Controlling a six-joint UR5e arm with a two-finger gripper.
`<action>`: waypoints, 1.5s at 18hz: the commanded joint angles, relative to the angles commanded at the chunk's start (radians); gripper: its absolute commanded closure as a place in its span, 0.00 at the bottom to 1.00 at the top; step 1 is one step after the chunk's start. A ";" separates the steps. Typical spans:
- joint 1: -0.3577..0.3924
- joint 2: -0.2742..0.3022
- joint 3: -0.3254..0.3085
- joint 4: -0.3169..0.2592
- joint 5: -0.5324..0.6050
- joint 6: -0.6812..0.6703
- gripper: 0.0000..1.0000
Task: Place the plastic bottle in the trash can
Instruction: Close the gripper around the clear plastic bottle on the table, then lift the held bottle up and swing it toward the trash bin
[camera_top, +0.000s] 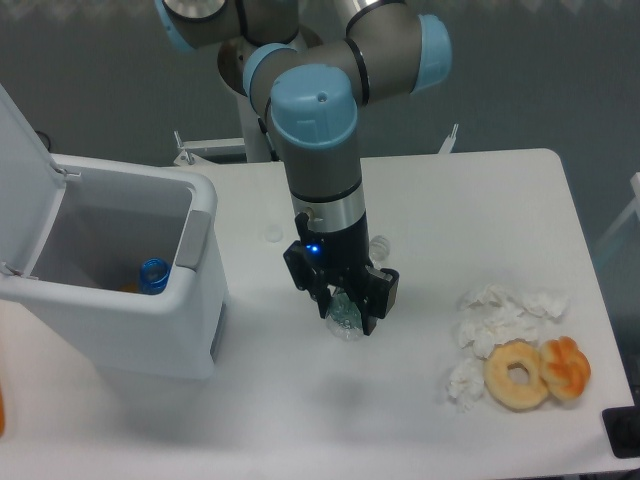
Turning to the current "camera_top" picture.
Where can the crumpled white tissue upper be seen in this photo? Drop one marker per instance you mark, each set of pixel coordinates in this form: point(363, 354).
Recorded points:
point(494, 315)

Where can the black device at edge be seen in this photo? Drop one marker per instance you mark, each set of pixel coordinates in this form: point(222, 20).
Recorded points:
point(622, 429)

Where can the crumpled white tissue lower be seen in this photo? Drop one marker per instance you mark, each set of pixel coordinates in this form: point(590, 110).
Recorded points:
point(466, 384)

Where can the white trash can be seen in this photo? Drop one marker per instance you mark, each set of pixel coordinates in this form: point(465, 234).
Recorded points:
point(84, 285)

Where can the white trash can lid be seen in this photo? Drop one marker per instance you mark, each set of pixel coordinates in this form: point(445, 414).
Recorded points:
point(33, 186)

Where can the orange glazed bun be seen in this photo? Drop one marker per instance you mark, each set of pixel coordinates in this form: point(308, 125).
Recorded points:
point(564, 368)

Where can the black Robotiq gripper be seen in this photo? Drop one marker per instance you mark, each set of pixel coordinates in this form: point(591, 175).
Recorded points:
point(341, 258)

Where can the white bottle cap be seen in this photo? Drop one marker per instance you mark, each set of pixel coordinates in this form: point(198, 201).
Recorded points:
point(273, 234)

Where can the plain ring donut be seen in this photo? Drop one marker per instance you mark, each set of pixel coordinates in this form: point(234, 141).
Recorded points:
point(512, 376)

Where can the clear crushed plastic bottle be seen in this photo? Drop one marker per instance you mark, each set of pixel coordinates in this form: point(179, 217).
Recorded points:
point(344, 318)

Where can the orange object at left edge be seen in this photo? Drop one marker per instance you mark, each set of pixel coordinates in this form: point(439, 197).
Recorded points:
point(2, 413)

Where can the crumpled white tissue right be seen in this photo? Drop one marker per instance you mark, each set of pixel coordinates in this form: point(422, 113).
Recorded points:
point(546, 304)

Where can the white frame at right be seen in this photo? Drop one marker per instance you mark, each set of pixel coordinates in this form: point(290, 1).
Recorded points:
point(620, 230)

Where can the crumpled white tissue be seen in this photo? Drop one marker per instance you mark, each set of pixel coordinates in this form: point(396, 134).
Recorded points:
point(494, 315)
point(466, 384)
point(546, 304)

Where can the blue bottle in bin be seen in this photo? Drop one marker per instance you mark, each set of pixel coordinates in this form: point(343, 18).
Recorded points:
point(153, 276)

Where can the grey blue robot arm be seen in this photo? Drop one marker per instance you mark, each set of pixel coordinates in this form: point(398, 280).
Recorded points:
point(307, 98)

